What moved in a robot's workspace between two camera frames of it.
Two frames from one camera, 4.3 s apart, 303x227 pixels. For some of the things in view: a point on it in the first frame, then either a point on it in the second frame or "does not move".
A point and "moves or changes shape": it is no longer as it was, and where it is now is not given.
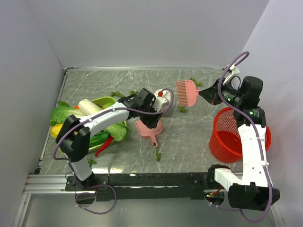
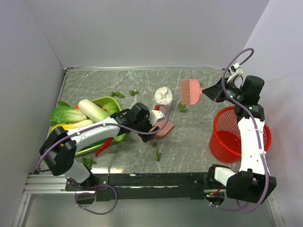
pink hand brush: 187,92 moves or changes shape
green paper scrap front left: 91,161 does not move
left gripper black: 153,122 → 147,117
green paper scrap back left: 117,94 does not move
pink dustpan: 144,131 moves or changes shape
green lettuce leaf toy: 59,114 does not move
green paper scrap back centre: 133,92 does not move
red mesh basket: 225,141 does not move
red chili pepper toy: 108,141 does not move
